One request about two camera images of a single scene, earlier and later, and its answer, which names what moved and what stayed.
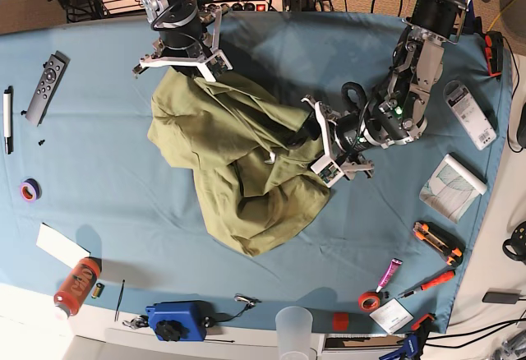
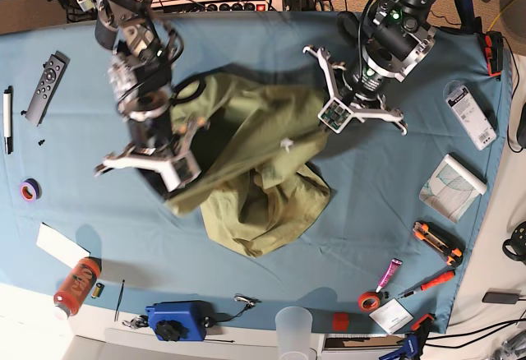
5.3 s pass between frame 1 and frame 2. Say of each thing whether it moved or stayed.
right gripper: moved
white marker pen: stayed
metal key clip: stayed
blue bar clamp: stayed
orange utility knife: stayed
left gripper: moved
